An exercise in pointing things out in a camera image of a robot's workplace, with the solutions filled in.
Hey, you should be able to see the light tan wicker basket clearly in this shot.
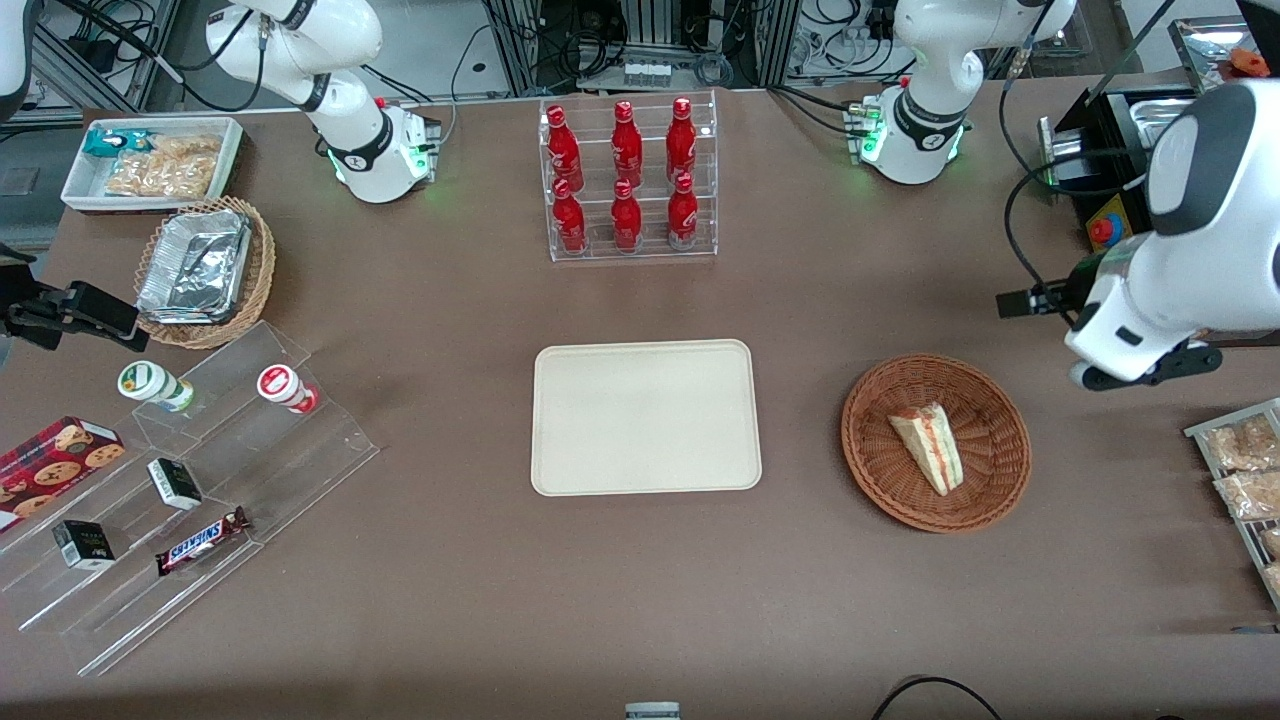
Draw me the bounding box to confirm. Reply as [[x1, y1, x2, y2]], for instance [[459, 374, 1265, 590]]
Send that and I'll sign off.
[[133, 196, 277, 350]]

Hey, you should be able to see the shiny metal tray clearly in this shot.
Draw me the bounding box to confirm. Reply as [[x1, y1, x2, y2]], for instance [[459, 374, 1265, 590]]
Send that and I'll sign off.
[[1168, 17, 1280, 96]]

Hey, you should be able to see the clear bag of pastry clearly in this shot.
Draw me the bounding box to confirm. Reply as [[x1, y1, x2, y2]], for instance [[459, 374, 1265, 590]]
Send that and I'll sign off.
[[1204, 414, 1280, 472], [1214, 470, 1280, 522]]

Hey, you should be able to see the red lid yogurt cup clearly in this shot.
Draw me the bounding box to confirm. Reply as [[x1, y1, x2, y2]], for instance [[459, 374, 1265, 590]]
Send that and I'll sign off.
[[256, 364, 319, 415]]

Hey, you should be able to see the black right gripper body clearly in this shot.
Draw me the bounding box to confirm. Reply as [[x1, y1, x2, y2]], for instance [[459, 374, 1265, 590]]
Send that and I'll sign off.
[[0, 288, 71, 353]]

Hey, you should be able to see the dark brown wicker basket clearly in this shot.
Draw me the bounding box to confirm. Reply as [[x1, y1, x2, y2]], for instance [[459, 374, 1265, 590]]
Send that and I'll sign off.
[[841, 353, 1033, 534]]

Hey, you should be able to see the red soda bottle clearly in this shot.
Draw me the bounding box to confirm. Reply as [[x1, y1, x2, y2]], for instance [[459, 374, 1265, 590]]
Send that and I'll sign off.
[[546, 105, 585, 191], [611, 180, 643, 251], [666, 97, 698, 186], [667, 172, 700, 249], [611, 100, 644, 189], [552, 178, 589, 254]]

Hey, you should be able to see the white rectangular snack bin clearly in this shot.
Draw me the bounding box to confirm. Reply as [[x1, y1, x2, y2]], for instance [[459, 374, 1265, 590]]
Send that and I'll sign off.
[[60, 117, 244, 214]]

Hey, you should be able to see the teal snack packet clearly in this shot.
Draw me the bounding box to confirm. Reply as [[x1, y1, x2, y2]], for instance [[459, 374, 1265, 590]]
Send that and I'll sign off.
[[84, 128, 153, 160]]

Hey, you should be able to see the beige plastic tray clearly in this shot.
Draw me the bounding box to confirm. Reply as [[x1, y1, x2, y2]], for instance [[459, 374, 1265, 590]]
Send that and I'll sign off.
[[531, 339, 763, 497]]

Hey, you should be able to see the black cable loop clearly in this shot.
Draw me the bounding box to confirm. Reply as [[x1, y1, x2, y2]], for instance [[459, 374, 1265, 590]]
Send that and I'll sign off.
[[868, 676, 1004, 720]]

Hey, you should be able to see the triangle sandwich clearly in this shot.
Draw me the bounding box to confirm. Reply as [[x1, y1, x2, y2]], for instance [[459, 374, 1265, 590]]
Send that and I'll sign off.
[[888, 402, 965, 497]]

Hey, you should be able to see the red tartan cookie box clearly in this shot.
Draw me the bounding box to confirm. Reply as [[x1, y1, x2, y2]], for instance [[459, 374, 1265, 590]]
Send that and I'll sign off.
[[0, 416, 126, 534]]

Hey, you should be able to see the clear acrylic stepped shelf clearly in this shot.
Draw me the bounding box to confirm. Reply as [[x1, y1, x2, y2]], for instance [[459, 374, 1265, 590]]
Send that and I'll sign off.
[[0, 320, 381, 678]]

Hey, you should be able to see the clear acrylic bottle rack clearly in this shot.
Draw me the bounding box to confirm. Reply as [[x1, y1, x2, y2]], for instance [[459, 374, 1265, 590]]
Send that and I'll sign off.
[[538, 90, 719, 263]]

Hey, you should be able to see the metal wire snack rack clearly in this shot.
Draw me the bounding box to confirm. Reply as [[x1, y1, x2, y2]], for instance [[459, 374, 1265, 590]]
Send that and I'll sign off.
[[1185, 398, 1280, 611]]

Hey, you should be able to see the small black carton box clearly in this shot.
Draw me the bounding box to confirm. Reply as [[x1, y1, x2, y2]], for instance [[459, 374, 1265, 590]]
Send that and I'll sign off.
[[52, 520, 116, 571], [147, 458, 203, 511]]

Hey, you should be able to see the yellow emergency stop button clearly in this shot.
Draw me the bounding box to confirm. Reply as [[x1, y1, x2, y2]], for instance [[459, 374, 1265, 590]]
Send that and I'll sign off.
[[1087, 195, 1137, 252]]

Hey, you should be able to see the aluminium frame rack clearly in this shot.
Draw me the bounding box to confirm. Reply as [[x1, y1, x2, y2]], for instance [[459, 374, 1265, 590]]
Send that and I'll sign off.
[[480, 0, 803, 96]]

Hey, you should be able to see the black equipment box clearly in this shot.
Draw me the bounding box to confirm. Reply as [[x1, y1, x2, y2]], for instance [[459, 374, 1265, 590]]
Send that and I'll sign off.
[[1038, 85, 1201, 231]]

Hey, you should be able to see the Snickers chocolate bar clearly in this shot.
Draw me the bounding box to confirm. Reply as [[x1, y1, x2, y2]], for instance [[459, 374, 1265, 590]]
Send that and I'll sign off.
[[155, 506, 251, 577]]

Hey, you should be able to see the stack of foil trays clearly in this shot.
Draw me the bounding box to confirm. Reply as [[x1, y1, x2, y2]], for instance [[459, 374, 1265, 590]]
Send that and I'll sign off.
[[137, 208, 253, 325]]

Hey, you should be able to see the green lid yogurt cup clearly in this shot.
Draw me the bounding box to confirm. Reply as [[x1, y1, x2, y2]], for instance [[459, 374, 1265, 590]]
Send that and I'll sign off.
[[117, 360, 196, 413]]

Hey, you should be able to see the clear bag of crackers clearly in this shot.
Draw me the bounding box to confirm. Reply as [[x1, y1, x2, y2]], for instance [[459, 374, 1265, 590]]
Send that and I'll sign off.
[[104, 154, 217, 199], [148, 134, 223, 167]]

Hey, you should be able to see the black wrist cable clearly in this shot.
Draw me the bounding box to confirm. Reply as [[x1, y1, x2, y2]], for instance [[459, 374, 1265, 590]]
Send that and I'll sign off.
[[1003, 148, 1151, 331]]

